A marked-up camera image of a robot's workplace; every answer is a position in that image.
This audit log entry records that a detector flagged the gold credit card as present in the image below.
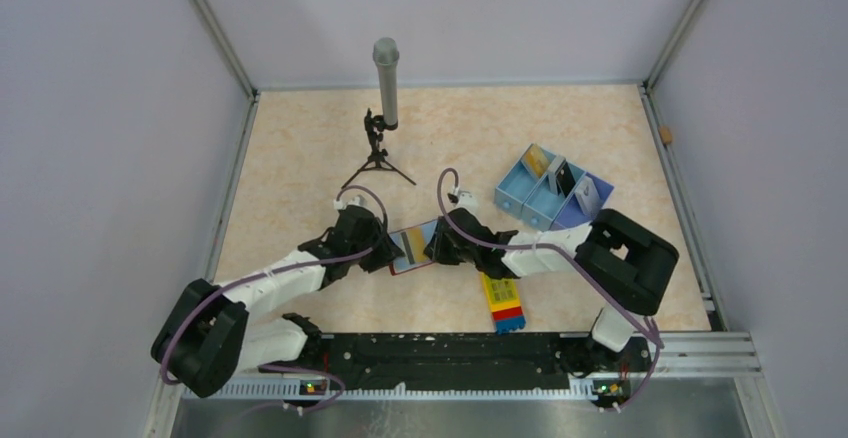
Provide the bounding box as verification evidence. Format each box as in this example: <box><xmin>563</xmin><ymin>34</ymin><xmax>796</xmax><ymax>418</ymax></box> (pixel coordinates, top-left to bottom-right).
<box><xmin>521</xmin><ymin>144</ymin><xmax>551</xmax><ymax>179</ymax></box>
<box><xmin>393</xmin><ymin>223</ymin><xmax>434</xmax><ymax>270</ymax></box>

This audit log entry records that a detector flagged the red leather card holder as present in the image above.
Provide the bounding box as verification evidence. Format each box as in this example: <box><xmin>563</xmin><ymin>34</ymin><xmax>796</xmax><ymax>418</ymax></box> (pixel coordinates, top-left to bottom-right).
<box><xmin>389</xmin><ymin>219</ymin><xmax>437</xmax><ymax>276</ymax></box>

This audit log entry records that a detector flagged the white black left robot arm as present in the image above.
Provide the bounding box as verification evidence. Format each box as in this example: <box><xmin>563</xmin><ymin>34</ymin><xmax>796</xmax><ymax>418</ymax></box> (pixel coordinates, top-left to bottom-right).
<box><xmin>151</xmin><ymin>203</ymin><xmax>404</xmax><ymax>398</ymax></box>

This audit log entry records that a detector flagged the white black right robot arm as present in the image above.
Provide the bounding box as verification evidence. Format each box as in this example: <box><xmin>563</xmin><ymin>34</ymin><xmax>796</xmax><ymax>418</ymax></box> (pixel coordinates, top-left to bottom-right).
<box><xmin>424</xmin><ymin>207</ymin><xmax>680</xmax><ymax>370</ymax></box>

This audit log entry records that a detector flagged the blue three-slot card box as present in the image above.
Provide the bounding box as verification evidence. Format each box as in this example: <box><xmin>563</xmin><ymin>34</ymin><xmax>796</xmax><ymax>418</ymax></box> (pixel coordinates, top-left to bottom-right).
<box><xmin>493</xmin><ymin>146</ymin><xmax>614</xmax><ymax>231</ymax></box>

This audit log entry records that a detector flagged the yellow red blue toy block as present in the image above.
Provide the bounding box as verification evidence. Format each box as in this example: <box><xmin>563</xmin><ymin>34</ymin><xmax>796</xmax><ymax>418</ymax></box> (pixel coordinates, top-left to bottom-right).
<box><xmin>481</xmin><ymin>273</ymin><xmax>526</xmax><ymax>334</ymax></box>

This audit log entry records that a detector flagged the black tripod stand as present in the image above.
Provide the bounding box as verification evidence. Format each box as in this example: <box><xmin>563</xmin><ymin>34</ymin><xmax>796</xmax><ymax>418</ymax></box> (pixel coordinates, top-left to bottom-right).
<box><xmin>341</xmin><ymin>108</ymin><xmax>417</xmax><ymax>188</ymax></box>

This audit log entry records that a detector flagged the grey microphone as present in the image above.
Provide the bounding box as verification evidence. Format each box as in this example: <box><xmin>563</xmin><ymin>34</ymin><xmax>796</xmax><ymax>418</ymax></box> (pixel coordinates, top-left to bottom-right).
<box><xmin>372</xmin><ymin>37</ymin><xmax>400</xmax><ymax>130</ymax></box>

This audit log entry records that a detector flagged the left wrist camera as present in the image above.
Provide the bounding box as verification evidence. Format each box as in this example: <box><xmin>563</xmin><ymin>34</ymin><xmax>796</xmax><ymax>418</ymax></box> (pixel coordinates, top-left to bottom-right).
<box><xmin>333</xmin><ymin>195</ymin><xmax>367</xmax><ymax>211</ymax></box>

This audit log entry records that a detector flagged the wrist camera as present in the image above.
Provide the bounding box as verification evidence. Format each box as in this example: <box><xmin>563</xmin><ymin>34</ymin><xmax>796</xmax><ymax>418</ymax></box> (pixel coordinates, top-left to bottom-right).
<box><xmin>333</xmin><ymin>195</ymin><xmax>367</xmax><ymax>211</ymax></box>
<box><xmin>448</xmin><ymin>189</ymin><xmax>479</xmax><ymax>213</ymax></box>

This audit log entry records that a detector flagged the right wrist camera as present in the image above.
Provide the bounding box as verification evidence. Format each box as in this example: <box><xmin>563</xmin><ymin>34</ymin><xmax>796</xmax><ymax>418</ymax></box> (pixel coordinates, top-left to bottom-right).
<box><xmin>448</xmin><ymin>189</ymin><xmax>479</xmax><ymax>213</ymax></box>

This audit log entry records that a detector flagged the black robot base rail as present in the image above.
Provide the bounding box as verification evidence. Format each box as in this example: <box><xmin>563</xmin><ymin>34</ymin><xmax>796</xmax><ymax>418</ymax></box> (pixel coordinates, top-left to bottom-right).
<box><xmin>292</xmin><ymin>332</ymin><xmax>651</xmax><ymax>392</ymax></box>

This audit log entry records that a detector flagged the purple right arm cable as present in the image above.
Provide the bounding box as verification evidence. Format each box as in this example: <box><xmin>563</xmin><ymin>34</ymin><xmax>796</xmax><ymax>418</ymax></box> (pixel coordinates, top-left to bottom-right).
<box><xmin>435</xmin><ymin>168</ymin><xmax>666</xmax><ymax>410</ymax></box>

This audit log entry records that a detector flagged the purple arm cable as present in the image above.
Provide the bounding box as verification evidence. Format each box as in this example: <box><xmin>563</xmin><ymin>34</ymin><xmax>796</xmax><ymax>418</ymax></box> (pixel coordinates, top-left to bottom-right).
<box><xmin>160</xmin><ymin>185</ymin><xmax>389</xmax><ymax>387</ymax></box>
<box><xmin>435</xmin><ymin>168</ymin><xmax>666</xmax><ymax>410</ymax></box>

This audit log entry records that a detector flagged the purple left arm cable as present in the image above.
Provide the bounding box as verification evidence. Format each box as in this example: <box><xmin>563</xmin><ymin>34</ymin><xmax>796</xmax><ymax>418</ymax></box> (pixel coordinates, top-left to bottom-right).
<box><xmin>160</xmin><ymin>185</ymin><xmax>389</xmax><ymax>387</ymax></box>

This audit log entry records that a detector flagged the small tan object on rail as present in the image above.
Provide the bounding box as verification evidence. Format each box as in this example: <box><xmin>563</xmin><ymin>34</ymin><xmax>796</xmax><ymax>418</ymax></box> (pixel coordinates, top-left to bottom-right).
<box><xmin>658</xmin><ymin>126</ymin><xmax>673</xmax><ymax>146</ymax></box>

